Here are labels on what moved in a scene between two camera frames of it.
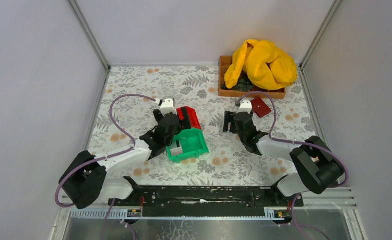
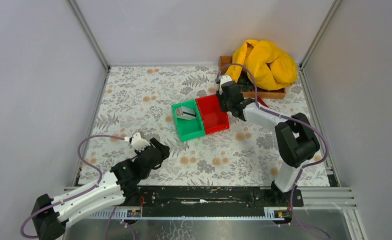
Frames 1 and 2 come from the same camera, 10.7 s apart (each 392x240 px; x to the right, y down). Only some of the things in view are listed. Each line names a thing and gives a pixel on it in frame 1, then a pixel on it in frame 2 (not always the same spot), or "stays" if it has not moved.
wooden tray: [225, 62] stays
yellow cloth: [269, 68] stays
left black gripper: [152, 141] → [157, 152]
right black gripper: [232, 122] → [228, 91]
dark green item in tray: [243, 84] stays
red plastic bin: [194, 121] → [214, 120]
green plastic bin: [193, 143] → [188, 129]
